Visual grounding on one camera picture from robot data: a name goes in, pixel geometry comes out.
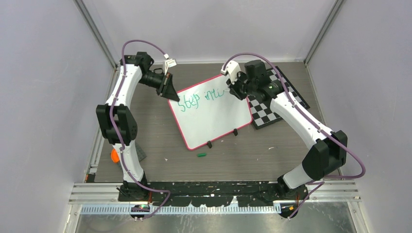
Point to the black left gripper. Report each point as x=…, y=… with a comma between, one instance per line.
x=167, y=89

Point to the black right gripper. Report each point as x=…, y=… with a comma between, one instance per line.
x=234, y=87

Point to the black and white chessboard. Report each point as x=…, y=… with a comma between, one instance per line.
x=271, y=111

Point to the pink-framed whiteboard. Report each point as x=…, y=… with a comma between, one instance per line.
x=204, y=114

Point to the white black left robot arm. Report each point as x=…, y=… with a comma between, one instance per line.
x=116, y=121

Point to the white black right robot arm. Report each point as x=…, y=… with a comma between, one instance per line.
x=326, y=147

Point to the grey studded baseplate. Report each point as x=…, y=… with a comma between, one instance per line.
x=140, y=153

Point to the small orange block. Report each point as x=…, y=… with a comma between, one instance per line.
x=114, y=156

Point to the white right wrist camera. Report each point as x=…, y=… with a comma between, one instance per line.
x=231, y=70

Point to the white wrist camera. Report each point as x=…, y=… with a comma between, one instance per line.
x=168, y=63
x=231, y=70

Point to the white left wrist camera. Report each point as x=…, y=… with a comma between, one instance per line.
x=168, y=63

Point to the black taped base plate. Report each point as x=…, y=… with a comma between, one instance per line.
x=210, y=194

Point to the aluminium front rail frame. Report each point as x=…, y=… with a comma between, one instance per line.
x=97, y=198

